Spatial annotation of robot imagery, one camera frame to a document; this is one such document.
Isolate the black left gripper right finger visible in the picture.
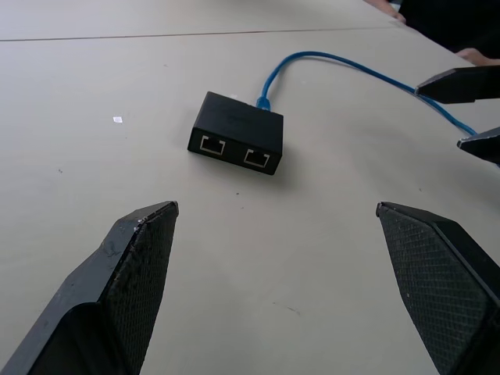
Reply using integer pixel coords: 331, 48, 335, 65
375, 201, 500, 375

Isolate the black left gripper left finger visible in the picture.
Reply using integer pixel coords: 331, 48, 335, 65
0, 201, 180, 375

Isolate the black ethernet splitter box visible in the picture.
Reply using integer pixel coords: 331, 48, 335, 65
186, 91, 284, 177

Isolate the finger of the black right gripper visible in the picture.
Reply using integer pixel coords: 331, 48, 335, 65
456, 126, 500, 170
415, 65, 500, 105

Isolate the blue Ethernet cable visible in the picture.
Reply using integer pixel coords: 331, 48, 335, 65
254, 50, 478, 138

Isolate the bystander bare hand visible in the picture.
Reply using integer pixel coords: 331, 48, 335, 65
365, 0, 407, 23
455, 48, 500, 66

